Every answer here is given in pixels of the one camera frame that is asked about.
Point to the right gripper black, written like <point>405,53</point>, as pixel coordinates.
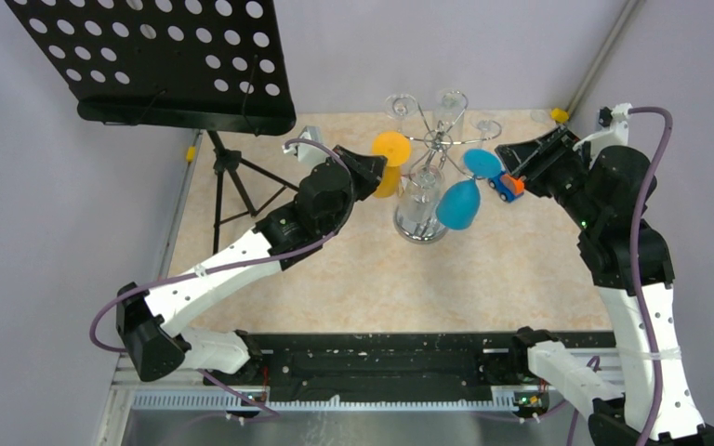
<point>534,158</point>

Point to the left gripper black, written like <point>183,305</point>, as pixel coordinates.
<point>368,169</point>

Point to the orange wine glass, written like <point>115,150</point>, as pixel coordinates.
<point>396,148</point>

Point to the clear wine glass front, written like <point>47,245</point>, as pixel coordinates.
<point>420,197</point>

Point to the clear wine glass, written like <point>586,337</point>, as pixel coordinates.
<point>449,113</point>
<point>489,129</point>
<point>400,106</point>
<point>420,197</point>

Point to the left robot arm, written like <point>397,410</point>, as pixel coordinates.
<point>154,321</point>

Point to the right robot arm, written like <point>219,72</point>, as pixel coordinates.
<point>604,190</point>

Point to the clear wine glass back right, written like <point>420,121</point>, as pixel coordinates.
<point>489,129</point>

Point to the blue wine glass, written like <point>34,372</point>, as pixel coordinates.
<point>460,204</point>

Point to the clear wine glass back left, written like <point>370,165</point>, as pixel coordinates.
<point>400,106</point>

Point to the clear wine glass back middle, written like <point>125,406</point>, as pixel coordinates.
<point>449,113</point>

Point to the blue and orange toy car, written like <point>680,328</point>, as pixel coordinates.
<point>508,188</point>

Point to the yellow corner clip right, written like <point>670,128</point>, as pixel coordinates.
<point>559,115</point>

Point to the yellow clip left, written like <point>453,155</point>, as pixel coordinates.
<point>190,154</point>

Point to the black perforated music stand desk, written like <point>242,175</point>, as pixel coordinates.
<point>210,65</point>

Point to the aluminium corner profile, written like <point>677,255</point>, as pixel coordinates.
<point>627,14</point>

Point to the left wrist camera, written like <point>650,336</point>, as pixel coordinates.
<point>305,152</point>

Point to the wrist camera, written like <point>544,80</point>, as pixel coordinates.
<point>614,124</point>
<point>305,152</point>

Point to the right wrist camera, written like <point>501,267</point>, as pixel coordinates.
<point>614,124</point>

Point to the chrome wire wine glass rack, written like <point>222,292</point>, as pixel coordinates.
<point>432,147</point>

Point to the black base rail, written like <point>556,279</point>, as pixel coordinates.
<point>405,371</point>

